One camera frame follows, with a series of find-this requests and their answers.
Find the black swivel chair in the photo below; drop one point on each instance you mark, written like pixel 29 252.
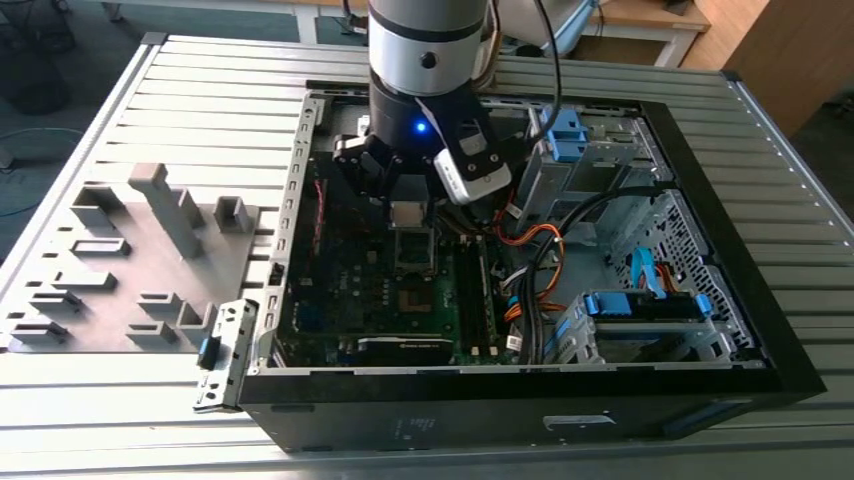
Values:
pixel 36 85

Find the black disk in blue carrier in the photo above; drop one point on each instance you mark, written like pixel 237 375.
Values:
pixel 607 306

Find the CPU socket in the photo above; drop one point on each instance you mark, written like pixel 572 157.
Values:
pixel 415 300

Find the silver topped CPU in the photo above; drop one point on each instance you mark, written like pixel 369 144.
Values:
pixel 408 215

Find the blue plastic bay clip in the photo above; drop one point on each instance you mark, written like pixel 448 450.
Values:
pixel 570 122
pixel 570 149

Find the low grey metal disk bay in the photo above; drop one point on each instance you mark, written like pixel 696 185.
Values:
pixel 667 335

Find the tall grey metal disk bay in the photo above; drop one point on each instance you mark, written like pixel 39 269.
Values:
pixel 600 170

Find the black graphics card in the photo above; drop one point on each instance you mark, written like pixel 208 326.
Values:
pixel 407 346

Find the green motherboard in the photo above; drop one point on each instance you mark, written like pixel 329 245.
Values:
pixel 373 300

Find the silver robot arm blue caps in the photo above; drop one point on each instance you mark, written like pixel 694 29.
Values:
pixel 420 40

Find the black open PC case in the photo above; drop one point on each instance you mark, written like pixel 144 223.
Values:
pixel 467 415

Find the grey plastic parts rack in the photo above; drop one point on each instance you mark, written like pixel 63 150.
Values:
pixel 120 310

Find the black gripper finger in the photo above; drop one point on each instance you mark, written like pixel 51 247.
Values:
pixel 434 182
pixel 360 170

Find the black RAM slot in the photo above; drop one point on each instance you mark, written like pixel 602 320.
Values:
pixel 467 295
pixel 483 295
pixel 492 295
pixel 475 295

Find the wooden desk white frame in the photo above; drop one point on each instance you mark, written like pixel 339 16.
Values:
pixel 656 17

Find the grey metal slot bracket latch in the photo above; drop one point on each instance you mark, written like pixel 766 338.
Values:
pixel 229 360

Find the wooden cabinet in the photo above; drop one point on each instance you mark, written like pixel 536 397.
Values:
pixel 787 60

